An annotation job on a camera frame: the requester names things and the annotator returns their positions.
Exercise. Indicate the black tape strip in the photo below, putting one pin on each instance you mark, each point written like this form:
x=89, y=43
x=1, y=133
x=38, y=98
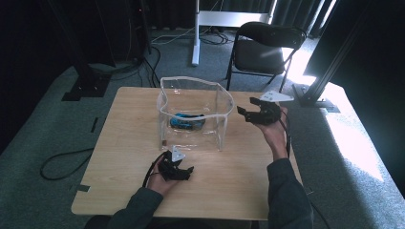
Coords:
x=94, y=124

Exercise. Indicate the person's right hand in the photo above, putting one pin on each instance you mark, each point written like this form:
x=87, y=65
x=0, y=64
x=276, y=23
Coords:
x=275, y=136

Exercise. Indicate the black aluminium profile stand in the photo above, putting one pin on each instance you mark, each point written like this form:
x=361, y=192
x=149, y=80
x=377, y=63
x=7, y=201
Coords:
x=318, y=86

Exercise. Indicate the white metal desk frame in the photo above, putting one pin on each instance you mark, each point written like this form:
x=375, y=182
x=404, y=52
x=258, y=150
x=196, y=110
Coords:
x=197, y=31

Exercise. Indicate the black stand with base plate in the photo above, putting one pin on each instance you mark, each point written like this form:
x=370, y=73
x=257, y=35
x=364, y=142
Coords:
x=86, y=82

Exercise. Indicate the grey tape strip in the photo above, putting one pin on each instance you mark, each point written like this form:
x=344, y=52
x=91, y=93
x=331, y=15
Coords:
x=83, y=188
x=309, y=191

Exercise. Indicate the clear plastic storage box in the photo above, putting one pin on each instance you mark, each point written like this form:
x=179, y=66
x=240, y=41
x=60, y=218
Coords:
x=194, y=95

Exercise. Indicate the black folding chair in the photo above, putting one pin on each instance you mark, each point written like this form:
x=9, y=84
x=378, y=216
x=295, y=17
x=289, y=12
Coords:
x=261, y=47

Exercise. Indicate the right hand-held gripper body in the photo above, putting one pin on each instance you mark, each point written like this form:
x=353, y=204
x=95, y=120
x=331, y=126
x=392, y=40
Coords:
x=270, y=111

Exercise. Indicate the blue toy car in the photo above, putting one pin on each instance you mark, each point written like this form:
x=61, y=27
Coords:
x=187, y=121

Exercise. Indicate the person's left hand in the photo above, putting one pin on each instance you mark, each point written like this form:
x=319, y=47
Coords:
x=160, y=183

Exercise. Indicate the dark curtain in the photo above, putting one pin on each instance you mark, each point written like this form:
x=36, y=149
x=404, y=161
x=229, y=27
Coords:
x=296, y=14

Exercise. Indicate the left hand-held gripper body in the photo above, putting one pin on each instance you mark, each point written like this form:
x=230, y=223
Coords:
x=170, y=167

